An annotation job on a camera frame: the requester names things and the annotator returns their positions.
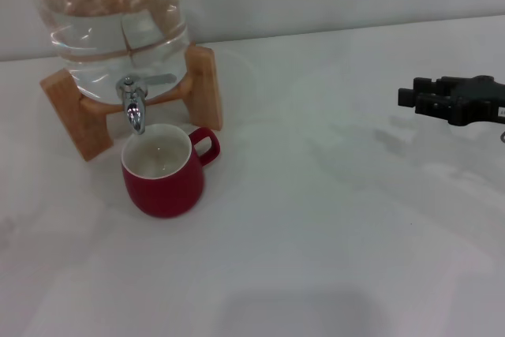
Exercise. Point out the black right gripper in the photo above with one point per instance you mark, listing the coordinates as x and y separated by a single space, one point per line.
479 100

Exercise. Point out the red ceramic cup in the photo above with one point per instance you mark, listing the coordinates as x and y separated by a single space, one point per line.
165 195

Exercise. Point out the chrome metal faucet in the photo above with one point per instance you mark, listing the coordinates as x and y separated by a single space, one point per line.
134 110

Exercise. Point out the clear glass water dispenser jar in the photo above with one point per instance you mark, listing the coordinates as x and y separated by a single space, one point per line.
98 37

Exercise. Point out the light wooden dispenser stand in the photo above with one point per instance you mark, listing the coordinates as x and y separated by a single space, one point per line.
83 128

